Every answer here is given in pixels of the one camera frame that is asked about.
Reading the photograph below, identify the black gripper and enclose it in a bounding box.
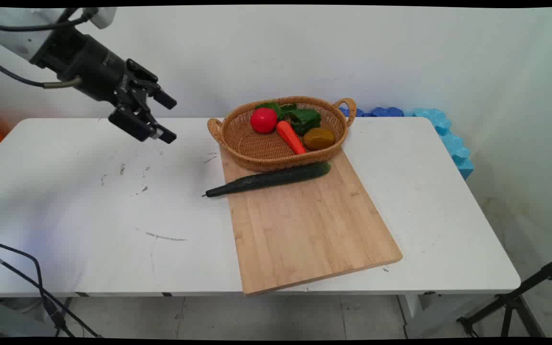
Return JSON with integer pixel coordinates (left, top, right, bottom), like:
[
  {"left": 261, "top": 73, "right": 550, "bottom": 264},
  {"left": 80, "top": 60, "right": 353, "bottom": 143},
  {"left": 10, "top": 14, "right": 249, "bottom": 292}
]
[{"left": 30, "top": 26, "right": 178, "bottom": 145}]

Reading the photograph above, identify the brown toy potato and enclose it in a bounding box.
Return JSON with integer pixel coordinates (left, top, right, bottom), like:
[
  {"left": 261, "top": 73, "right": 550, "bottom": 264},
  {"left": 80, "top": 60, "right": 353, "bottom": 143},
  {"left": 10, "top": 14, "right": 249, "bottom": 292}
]
[{"left": 303, "top": 127, "right": 336, "bottom": 151}]

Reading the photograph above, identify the red toy tomato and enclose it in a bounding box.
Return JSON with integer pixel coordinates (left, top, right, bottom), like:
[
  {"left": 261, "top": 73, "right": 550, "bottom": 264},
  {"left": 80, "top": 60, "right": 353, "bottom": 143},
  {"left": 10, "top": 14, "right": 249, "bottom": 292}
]
[{"left": 250, "top": 107, "right": 278, "bottom": 134}]

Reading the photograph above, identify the woven wicker basket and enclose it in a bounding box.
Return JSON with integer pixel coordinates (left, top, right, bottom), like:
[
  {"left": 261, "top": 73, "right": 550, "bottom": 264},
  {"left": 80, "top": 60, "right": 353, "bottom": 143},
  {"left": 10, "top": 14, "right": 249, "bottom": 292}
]
[{"left": 207, "top": 96, "right": 357, "bottom": 173}]

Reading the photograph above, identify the dark green toy cucumber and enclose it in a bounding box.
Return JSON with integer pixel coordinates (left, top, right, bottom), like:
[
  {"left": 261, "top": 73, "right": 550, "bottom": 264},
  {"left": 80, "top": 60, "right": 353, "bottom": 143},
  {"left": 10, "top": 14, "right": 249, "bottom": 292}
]
[{"left": 202, "top": 161, "right": 332, "bottom": 198}]

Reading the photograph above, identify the orange toy carrot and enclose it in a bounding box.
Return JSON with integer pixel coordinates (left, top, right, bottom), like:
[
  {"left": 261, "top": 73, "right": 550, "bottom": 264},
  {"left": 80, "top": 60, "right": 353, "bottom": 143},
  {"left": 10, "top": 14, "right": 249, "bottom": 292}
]
[{"left": 276, "top": 120, "right": 307, "bottom": 155}]

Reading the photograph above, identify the green toy leafy vegetable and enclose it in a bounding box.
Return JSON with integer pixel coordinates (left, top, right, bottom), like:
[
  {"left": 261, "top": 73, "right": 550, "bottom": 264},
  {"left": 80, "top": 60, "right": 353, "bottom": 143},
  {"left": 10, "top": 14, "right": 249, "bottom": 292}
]
[{"left": 255, "top": 102, "right": 322, "bottom": 136}]

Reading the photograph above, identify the bamboo cutting board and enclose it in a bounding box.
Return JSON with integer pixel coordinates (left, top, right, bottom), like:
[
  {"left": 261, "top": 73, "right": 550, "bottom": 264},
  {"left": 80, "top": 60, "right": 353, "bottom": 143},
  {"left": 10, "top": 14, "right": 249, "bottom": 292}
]
[{"left": 220, "top": 146, "right": 404, "bottom": 296}]

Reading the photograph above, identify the dark blue foam piece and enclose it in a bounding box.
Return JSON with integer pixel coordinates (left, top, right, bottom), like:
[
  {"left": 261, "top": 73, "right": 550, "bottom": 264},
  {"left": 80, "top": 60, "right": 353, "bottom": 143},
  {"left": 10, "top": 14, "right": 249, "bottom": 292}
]
[{"left": 338, "top": 106, "right": 407, "bottom": 118}]

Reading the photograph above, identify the grey table leg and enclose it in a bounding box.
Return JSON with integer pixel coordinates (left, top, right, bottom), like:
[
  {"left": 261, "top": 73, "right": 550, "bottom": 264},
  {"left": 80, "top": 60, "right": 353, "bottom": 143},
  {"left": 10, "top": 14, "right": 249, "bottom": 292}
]
[{"left": 0, "top": 297, "right": 73, "bottom": 339}]

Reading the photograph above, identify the cyan foam piece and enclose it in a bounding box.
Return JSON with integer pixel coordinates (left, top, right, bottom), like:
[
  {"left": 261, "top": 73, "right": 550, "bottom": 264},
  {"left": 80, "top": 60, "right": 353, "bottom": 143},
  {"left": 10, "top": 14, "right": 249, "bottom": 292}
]
[{"left": 404, "top": 108, "right": 474, "bottom": 181}]

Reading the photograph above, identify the white table leg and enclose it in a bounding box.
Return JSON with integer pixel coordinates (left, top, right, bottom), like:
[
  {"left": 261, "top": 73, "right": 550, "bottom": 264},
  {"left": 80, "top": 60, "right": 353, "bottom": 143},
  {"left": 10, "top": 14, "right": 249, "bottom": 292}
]
[{"left": 397, "top": 293, "right": 499, "bottom": 339}]

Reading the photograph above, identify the black tripod stand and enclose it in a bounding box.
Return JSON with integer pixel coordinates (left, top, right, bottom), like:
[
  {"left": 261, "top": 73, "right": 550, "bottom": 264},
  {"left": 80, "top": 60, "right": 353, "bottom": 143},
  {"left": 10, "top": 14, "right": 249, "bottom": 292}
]
[{"left": 457, "top": 253, "right": 552, "bottom": 339}]

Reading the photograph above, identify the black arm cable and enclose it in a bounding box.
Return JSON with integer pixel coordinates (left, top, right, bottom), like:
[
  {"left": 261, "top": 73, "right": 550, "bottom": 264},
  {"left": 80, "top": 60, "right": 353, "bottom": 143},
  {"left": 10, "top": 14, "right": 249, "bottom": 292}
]
[
  {"left": 0, "top": 52, "right": 83, "bottom": 90},
  {"left": 0, "top": 14, "right": 100, "bottom": 33}
]

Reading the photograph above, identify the black floor cable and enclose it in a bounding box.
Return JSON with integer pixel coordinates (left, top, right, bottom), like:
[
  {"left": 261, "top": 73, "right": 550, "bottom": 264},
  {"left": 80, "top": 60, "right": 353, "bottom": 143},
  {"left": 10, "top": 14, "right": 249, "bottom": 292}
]
[
  {"left": 0, "top": 239, "right": 76, "bottom": 339},
  {"left": 0, "top": 248, "right": 103, "bottom": 339}
]

